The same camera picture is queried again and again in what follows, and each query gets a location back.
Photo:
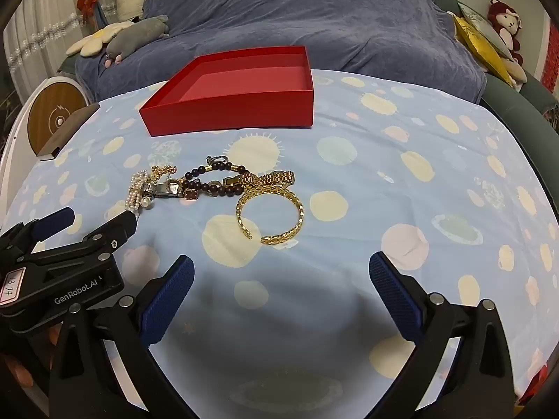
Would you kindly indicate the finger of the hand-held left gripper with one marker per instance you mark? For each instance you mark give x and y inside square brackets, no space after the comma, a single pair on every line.
[54,222]
[113,233]

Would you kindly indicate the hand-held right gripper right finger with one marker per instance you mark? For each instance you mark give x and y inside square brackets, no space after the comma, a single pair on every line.
[395,297]

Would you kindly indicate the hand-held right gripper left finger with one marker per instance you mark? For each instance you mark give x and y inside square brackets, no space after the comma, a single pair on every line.
[168,301]

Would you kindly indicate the gold bangle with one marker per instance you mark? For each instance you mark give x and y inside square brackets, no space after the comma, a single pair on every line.
[299,209]

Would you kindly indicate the red cardboard box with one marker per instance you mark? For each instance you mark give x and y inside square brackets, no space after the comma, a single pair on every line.
[218,113]

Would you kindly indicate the gold wristwatch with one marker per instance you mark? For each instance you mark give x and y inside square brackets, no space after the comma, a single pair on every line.
[270,179]

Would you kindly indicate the blue printed bed sheet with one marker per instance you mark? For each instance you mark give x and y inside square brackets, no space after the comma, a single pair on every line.
[349,227]

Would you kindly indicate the grey flat box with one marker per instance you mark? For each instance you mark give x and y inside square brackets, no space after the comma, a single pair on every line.
[65,131]

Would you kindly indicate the white device with wooden disc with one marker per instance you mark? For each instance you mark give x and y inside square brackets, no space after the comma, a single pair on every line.
[43,113]

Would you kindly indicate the white lace curtain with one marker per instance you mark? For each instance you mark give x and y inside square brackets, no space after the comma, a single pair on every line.
[39,39]

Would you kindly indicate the flower-shaped plush cushion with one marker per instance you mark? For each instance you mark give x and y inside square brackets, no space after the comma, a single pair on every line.
[94,39]

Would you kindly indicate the grey plush toy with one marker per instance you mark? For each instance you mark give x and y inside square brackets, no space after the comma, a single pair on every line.
[135,35]

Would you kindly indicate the red bow curtain tie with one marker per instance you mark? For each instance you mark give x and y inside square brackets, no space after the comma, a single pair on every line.
[86,4]

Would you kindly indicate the green sofa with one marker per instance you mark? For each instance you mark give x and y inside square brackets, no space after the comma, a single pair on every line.
[502,96]

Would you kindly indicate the yellow pillow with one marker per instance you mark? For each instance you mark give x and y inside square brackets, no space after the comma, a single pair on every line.
[476,48]

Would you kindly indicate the grey patterned pillow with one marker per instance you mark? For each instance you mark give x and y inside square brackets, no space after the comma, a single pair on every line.
[480,24]

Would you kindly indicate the blue velvet blanket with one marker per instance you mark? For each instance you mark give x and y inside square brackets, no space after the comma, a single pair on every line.
[305,17]

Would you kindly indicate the red monkey plush toy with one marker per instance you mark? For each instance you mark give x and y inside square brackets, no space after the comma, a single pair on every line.
[506,22]

